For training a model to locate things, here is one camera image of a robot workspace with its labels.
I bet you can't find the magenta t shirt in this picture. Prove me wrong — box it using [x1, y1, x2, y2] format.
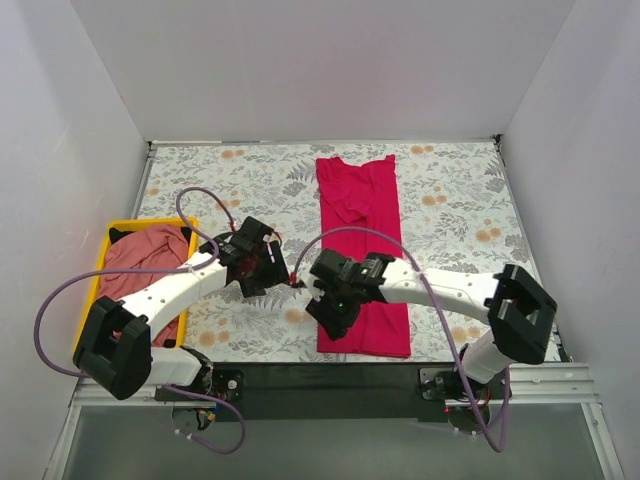
[316, 154, 411, 358]

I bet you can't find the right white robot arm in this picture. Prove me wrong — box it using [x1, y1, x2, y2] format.
[300, 249, 557, 398]

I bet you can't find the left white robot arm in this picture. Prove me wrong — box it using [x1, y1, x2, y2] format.
[73, 217, 289, 400]

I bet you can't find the salmon pink t shirt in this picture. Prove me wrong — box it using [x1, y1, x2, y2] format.
[97, 224, 194, 349]

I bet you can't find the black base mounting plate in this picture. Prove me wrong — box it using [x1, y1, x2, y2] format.
[154, 362, 511, 425]

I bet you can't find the yellow plastic bin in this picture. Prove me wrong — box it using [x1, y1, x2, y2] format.
[80, 218, 199, 323]

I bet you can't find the floral patterned table mat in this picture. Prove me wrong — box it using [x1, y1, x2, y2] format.
[137, 141, 535, 363]

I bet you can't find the black garment in bin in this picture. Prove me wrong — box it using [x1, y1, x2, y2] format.
[108, 227, 135, 245]

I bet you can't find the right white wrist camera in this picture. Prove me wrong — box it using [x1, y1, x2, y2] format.
[300, 274, 325, 301]

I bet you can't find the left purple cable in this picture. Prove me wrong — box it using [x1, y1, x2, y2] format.
[37, 186, 247, 455]

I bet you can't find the purple cable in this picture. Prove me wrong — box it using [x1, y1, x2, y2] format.
[289, 225, 514, 454]
[37, 186, 247, 455]

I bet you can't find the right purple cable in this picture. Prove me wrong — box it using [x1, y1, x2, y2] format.
[289, 225, 514, 454]

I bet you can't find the aluminium frame rail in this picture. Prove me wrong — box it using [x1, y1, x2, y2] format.
[72, 367, 601, 407]

